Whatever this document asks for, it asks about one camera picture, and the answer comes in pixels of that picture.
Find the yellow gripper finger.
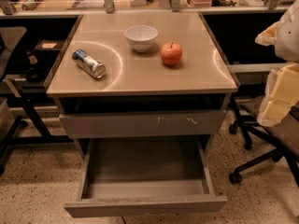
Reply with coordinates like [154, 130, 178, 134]
[257, 63, 299, 127]
[255, 22, 278, 46]

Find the silver blue redbull can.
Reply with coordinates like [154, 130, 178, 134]
[72, 49, 106, 79]

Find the closed grey top drawer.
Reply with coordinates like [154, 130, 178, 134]
[60, 110, 226, 139]

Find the grey drawer cabinet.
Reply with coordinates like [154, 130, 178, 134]
[43, 10, 241, 161]

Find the open grey middle drawer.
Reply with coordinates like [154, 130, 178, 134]
[64, 136, 227, 217]

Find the black office chair right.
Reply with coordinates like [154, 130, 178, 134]
[229, 84, 299, 186]

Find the red apple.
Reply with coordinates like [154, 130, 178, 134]
[160, 42, 182, 66]

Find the white ceramic bowl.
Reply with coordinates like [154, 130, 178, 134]
[124, 25, 158, 52]

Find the black side table left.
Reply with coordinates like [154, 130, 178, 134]
[4, 38, 74, 146]

